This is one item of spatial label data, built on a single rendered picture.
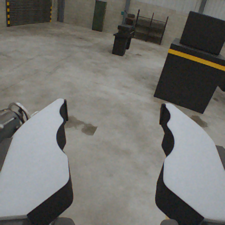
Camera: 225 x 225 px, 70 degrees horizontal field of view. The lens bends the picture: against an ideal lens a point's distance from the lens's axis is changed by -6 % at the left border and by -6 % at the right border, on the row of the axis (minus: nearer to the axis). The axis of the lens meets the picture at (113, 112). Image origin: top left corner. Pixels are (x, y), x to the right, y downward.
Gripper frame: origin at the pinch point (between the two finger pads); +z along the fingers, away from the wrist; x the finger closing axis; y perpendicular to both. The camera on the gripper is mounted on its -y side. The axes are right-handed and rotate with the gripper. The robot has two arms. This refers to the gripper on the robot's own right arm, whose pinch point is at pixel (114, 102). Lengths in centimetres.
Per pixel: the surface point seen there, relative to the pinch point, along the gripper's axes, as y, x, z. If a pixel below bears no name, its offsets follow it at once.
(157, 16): 26, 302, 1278
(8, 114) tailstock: 38, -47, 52
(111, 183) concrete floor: 160, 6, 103
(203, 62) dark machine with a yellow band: 76, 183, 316
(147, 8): -19, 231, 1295
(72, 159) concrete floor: 154, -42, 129
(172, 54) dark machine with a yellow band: 71, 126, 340
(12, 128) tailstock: 43, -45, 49
